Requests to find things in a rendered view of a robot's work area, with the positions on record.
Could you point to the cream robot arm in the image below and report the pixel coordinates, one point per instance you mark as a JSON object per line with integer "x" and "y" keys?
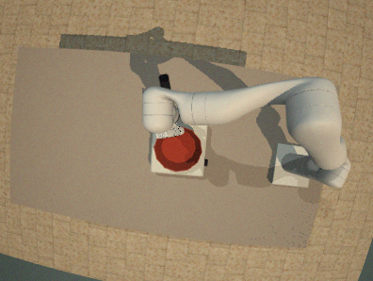
{"x": 313, "y": 119}

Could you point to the red frying pan with black handle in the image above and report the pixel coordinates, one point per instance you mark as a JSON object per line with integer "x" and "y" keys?
{"x": 178, "y": 153}

